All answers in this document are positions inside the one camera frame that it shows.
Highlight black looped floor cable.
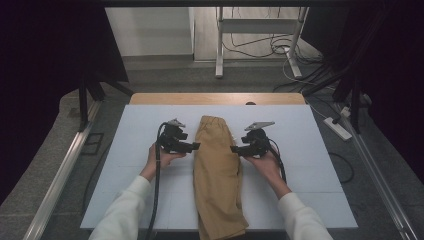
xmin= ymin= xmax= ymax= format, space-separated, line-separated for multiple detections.
xmin=327 ymin=151 xmax=355 ymax=185

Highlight white cabinet panel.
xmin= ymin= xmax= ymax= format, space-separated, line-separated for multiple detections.
xmin=104 ymin=7 xmax=195 ymax=57

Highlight black metal stand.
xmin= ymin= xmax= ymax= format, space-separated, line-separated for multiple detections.
xmin=77 ymin=70 xmax=135 ymax=132
xmin=301 ymin=9 xmax=393 ymax=135

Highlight aluminium floor rail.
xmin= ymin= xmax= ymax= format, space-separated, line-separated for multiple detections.
xmin=333 ymin=103 xmax=419 ymax=240
xmin=22 ymin=99 xmax=103 ymax=240

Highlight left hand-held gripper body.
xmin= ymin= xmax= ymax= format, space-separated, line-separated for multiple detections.
xmin=157 ymin=117 xmax=190 ymax=155

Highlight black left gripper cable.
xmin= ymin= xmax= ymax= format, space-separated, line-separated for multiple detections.
xmin=145 ymin=122 xmax=168 ymax=240

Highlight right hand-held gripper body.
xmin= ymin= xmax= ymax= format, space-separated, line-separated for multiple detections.
xmin=241 ymin=120 xmax=276 ymax=158

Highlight wooden table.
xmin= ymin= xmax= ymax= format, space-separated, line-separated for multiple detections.
xmin=128 ymin=92 xmax=307 ymax=106

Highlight white metal desk frame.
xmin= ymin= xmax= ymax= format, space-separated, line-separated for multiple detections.
xmin=214 ymin=6 xmax=310 ymax=80

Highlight person's left hand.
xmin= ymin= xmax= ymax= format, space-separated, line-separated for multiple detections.
xmin=139 ymin=142 xmax=187 ymax=183

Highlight tan children's pants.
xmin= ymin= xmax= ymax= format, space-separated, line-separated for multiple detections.
xmin=192 ymin=114 xmax=250 ymax=240

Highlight tangle of floor cables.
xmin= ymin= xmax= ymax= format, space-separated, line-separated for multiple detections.
xmin=221 ymin=7 xmax=325 ymax=68

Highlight dark curtain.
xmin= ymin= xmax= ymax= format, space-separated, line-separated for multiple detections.
xmin=301 ymin=0 xmax=424 ymax=186
xmin=0 ymin=0 xmax=130 ymax=205

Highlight white power strip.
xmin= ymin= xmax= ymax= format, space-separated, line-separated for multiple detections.
xmin=322 ymin=116 xmax=354 ymax=142

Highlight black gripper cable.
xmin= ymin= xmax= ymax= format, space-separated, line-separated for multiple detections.
xmin=266 ymin=137 xmax=288 ymax=185
xmin=145 ymin=122 xmax=168 ymax=240

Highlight thin black floor cable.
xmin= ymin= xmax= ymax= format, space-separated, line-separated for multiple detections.
xmin=81 ymin=142 xmax=113 ymax=215

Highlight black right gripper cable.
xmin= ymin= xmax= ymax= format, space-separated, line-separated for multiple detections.
xmin=266 ymin=137 xmax=288 ymax=185

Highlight pale blue foam board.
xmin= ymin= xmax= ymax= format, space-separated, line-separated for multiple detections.
xmin=80 ymin=104 xmax=359 ymax=232

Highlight person's right hand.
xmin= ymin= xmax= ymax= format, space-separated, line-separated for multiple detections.
xmin=244 ymin=146 xmax=293 ymax=201

